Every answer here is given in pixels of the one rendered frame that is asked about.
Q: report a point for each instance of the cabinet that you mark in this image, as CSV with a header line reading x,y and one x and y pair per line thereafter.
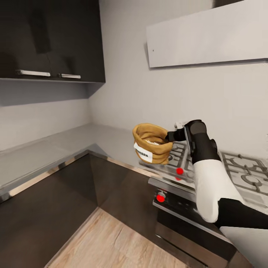
x,y
51,41

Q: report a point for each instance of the drop in sink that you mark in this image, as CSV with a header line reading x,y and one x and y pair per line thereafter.
x,y
20,163

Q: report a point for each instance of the range hood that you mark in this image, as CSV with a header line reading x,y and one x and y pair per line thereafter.
x,y
233,30

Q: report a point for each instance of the oven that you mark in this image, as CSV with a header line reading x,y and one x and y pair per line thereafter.
x,y
172,220

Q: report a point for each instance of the popcorn bag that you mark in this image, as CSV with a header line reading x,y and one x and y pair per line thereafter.
x,y
158,149

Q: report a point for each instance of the burner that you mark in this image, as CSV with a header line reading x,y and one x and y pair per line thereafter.
x,y
248,174

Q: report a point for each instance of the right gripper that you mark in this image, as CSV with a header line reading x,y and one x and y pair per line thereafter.
x,y
174,136

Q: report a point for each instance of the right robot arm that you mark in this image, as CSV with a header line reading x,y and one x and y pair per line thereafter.
x,y
217,199

